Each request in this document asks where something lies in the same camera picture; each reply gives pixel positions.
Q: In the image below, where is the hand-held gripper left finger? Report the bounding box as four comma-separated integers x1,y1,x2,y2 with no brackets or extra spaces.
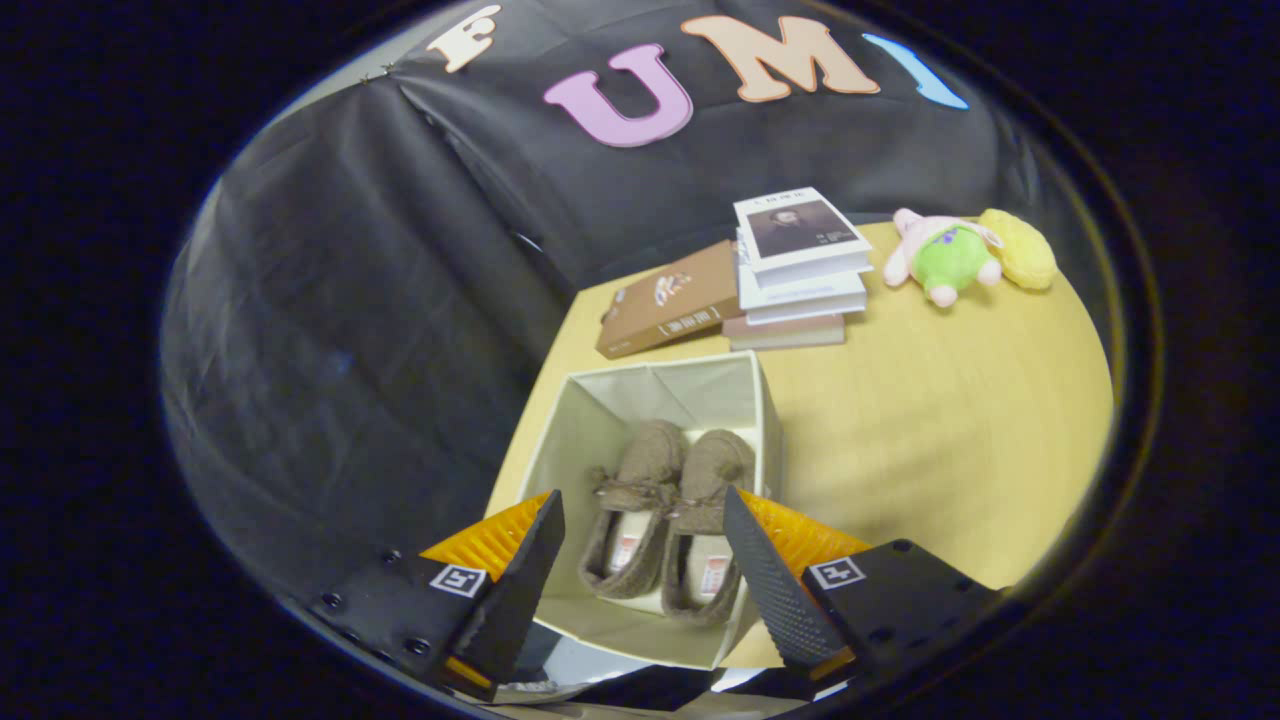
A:
310,490,567,701

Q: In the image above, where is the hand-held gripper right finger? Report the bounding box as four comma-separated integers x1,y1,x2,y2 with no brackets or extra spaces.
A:
722,487,1001,691

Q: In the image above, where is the brown fuzzy shoe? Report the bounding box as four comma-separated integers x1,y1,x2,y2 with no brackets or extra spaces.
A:
660,430,758,628
578,420,689,601

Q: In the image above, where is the grey fabric storage box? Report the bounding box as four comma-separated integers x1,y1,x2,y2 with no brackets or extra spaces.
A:
515,350,783,671

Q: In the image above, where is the pale pink book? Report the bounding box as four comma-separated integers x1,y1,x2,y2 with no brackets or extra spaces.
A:
722,312,847,352

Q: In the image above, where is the thick white book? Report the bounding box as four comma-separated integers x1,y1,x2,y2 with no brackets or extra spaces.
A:
737,265,869,326

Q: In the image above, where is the brown book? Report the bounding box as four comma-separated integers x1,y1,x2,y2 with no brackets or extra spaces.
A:
597,240,746,361

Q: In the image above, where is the black backdrop cloth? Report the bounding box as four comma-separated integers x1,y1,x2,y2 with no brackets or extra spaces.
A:
160,0,1061,601

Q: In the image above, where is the green and pink plush toy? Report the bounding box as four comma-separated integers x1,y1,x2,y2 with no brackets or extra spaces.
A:
882,208,1004,308

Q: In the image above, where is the yellow plush toy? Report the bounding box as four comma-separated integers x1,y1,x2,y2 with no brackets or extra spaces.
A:
978,208,1058,292

